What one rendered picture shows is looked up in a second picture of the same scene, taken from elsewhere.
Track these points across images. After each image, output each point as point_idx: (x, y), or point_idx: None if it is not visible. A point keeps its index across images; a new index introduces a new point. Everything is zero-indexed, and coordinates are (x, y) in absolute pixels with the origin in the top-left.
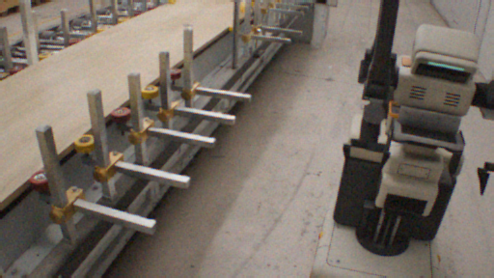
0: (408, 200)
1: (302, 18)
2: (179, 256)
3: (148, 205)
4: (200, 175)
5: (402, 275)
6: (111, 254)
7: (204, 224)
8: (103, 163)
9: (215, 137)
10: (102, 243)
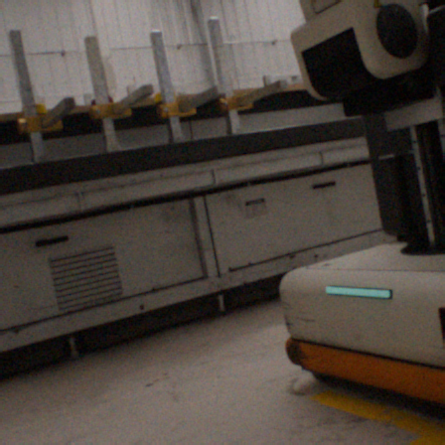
0: (331, 47)
1: None
2: (203, 338)
3: (200, 280)
4: None
5: (425, 267)
6: (103, 309)
7: (273, 317)
8: (25, 111)
9: None
10: (22, 217)
